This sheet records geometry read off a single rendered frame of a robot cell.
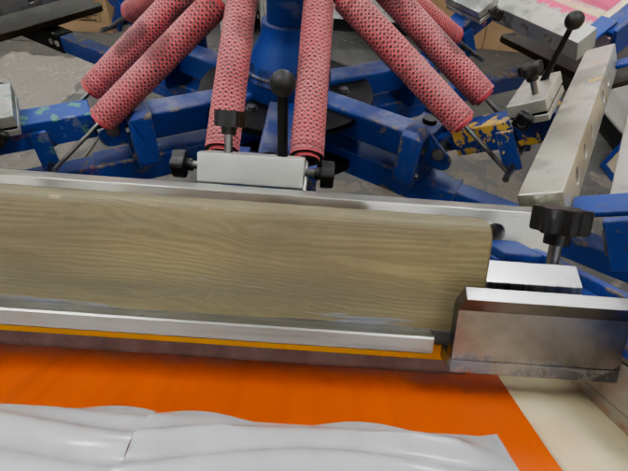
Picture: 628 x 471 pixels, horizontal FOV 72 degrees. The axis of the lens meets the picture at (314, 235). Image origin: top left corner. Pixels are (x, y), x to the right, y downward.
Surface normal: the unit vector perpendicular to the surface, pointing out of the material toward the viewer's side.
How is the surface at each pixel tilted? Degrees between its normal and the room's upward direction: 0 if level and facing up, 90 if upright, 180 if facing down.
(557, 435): 32
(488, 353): 58
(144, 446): 7
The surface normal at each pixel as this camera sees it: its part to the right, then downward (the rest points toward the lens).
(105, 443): 0.03, -0.70
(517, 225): 0.00, 0.22
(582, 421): 0.07, -0.97
